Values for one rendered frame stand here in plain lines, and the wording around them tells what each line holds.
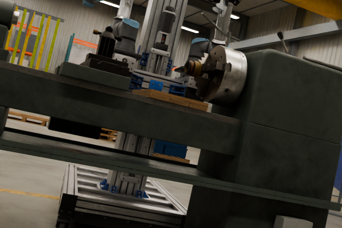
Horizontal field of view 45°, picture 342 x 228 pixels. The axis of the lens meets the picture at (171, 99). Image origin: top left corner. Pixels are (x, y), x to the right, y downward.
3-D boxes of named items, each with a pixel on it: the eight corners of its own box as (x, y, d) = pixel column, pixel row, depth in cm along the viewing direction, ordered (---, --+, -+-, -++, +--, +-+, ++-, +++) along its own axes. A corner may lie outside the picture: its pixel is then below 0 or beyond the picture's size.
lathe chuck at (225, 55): (207, 103, 241) (220, 50, 241) (232, 108, 211) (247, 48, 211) (193, 100, 238) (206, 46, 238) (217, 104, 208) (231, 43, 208)
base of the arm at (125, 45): (111, 51, 281) (115, 37, 282) (133, 57, 285) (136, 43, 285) (113, 48, 267) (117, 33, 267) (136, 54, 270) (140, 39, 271)
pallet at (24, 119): (46, 124, 1223) (47, 119, 1224) (45, 126, 1141) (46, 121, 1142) (2, 115, 1191) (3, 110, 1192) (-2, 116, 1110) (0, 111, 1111)
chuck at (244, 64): (212, 105, 242) (226, 52, 242) (238, 110, 212) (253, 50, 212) (207, 103, 241) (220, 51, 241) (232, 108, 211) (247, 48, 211)
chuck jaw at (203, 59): (213, 74, 228) (210, 59, 236) (218, 67, 224) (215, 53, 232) (195, 68, 224) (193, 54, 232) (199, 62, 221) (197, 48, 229)
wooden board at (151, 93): (180, 109, 237) (182, 102, 237) (206, 111, 203) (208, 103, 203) (131, 96, 227) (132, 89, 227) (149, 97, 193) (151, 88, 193)
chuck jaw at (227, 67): (220, 69, 222) (231, 63, 211) (218, 78, 220) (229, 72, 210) (201, 63, 218) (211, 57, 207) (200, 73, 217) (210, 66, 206)
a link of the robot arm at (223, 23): (207, 56, 294) (220, -24, 273) (228, 60, 291) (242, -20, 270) (204, 60, 283) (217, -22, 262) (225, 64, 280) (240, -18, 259)
